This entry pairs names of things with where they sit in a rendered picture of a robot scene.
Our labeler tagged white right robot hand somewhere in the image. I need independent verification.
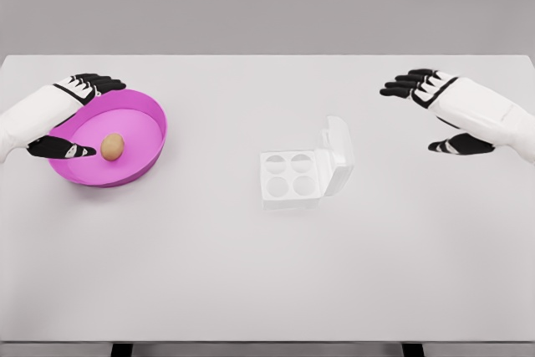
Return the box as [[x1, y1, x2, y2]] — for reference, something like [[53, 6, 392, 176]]
[[379, 69, 528, 156]]

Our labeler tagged brown egg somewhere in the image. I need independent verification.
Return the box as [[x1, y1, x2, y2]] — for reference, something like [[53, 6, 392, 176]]
[[100, 133, 125, 161]]

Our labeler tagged pink round tray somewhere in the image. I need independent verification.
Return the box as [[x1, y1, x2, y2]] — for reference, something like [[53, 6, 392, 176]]
[[43, 88, 169, 188]]

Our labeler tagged white egg box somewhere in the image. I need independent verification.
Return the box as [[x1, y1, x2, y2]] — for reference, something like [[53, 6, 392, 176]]
[[258, 115, 355, 212]]

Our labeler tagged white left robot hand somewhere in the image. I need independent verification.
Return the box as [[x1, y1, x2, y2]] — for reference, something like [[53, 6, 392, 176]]
[[8, 73, 127, 161]]

